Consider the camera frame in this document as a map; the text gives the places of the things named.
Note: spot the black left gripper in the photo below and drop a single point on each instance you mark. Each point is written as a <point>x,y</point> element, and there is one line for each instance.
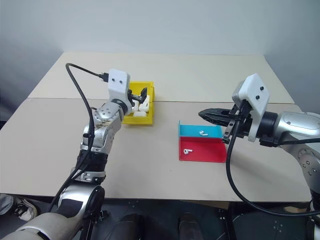
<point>133,97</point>

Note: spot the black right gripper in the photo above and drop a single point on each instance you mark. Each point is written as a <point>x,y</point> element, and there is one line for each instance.
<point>246,125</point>

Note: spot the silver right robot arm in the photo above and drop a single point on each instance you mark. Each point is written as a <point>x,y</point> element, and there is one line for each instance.
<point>292,125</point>

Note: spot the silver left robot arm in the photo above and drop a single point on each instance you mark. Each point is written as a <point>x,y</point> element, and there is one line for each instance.
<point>102,120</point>

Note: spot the yellow plastic bin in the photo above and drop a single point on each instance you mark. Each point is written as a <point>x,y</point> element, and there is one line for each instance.
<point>140,120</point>

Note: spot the blue plastic tray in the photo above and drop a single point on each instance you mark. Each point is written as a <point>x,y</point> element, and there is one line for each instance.
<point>188,130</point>

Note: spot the red plastic tray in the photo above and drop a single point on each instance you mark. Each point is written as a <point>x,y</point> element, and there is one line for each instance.
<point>207,151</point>

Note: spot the white sneaker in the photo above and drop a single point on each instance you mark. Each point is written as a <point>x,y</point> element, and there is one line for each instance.
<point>26,208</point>

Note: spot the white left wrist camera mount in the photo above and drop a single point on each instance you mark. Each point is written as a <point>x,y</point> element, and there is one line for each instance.
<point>118,80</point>

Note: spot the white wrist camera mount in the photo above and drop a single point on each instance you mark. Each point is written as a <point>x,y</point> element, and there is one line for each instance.
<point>257,100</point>
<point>118,80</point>

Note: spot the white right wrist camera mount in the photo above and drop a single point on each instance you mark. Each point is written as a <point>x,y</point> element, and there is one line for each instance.
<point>257,100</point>

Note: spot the black floor base plate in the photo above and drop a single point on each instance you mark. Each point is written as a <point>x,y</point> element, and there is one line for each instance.
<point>270,225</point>
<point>160,217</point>

